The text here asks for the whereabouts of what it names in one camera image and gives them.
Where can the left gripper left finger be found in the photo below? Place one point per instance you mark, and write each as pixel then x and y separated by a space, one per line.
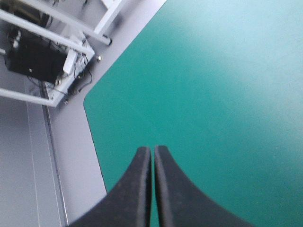
pixel 129 196

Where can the white table leg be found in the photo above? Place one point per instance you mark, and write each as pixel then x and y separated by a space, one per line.
pixel 107 17

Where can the white metal frame rack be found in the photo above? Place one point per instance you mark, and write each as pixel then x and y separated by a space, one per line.
pixel 78 46

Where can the black electronics box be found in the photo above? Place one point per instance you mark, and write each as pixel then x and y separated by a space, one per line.
pixel 35 59

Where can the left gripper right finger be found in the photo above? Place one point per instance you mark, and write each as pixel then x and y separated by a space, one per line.
pixel 180 201

